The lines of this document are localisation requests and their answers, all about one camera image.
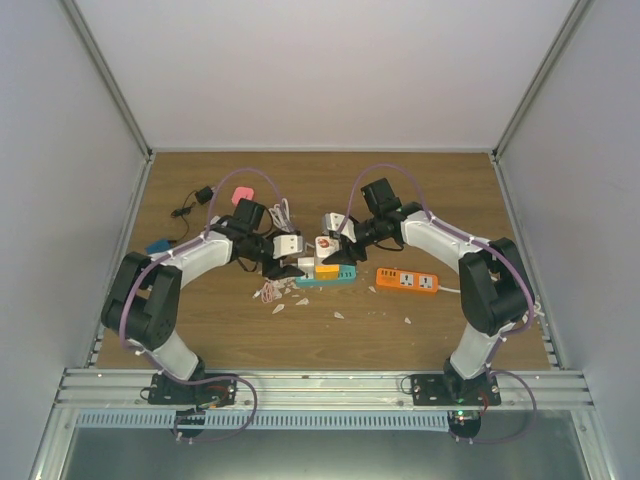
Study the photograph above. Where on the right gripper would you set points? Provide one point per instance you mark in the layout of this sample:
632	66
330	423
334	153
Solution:
346	256

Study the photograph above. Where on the pink plug adapter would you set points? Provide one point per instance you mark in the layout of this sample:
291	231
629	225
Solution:
242	193

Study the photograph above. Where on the teal power strip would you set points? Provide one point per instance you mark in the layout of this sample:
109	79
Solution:
347	275

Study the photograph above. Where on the orange power strip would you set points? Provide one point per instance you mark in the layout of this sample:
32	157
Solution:
406	281

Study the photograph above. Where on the white cube adapter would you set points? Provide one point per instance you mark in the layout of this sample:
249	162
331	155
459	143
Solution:
324	247

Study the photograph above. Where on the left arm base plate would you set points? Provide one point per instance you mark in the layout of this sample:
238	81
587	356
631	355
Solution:
218	391

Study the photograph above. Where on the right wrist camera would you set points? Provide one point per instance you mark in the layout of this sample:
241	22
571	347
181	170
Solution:
331	222

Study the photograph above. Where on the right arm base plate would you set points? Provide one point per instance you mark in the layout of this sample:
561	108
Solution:
448	390

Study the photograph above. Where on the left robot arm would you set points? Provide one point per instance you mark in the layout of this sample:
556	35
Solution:
142	305

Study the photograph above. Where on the yellow cube socket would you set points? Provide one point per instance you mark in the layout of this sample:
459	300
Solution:
326	272

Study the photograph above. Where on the small white usb charger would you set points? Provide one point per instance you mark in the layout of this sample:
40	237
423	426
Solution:
306	264

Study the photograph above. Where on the blue cube socket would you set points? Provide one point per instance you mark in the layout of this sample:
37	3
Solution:
158	246

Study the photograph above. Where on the grey cable duct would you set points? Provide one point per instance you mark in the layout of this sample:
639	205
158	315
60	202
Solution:
267	420

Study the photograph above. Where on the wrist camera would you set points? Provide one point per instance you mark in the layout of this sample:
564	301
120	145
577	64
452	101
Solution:
331	222
288	245

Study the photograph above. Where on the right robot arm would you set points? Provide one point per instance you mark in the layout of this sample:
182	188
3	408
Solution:
497	298

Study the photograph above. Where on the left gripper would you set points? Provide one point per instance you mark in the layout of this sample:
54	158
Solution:
275	271

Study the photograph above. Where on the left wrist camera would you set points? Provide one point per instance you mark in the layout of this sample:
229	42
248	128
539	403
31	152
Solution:
288	245

